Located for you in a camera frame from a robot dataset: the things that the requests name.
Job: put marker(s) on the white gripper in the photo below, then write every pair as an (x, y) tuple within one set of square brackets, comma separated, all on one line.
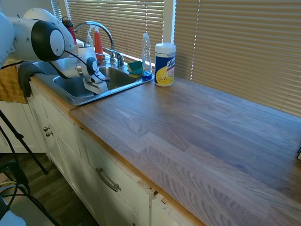
[(96, 87)]

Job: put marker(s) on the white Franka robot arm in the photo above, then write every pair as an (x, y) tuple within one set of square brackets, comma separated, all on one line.
[(23, 40)]

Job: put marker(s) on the stainless steel double sink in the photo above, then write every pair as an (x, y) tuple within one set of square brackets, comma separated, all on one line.
[(122, 80)]

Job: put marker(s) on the red spray bottle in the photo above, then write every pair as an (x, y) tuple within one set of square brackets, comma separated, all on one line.
[(98, 46)]

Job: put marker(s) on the yellow green sponge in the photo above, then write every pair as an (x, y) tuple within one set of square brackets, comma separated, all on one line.
[(136, 73), (135, 65)]

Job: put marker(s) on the clear plastic bottle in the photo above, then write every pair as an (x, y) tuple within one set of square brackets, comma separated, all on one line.
[(89, 41)]

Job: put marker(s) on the clear dish soap bottle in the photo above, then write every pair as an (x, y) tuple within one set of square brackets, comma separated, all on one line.
[(146, 58)]

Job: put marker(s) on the chrome faucet spout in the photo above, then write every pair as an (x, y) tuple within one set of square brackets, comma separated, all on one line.
[(103, 28)]

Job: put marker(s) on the red water bottle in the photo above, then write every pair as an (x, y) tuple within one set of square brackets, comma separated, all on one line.
[(70, 29)]

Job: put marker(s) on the round metal cabinet knob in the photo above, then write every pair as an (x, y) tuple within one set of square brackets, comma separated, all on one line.
[(49, 134), (46, 129)]

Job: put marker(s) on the tan window blind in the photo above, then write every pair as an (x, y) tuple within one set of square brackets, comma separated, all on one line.
[(240, 47), (122, 23)]

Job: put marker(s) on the white kitchen cabinet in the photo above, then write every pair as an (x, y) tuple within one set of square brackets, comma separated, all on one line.
[(70, 153)]

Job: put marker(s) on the grey towel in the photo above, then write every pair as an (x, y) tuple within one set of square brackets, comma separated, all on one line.
[(26, 77)]

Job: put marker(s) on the disinfecting wipes canister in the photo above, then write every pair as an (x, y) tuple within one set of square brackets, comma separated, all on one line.
[(165, 68)]

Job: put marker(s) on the yellow cloth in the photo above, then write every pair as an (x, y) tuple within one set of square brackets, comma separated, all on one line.
[(9, 87)]

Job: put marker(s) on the black tripod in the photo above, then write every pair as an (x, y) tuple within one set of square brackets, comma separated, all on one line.
[(21, 139)]

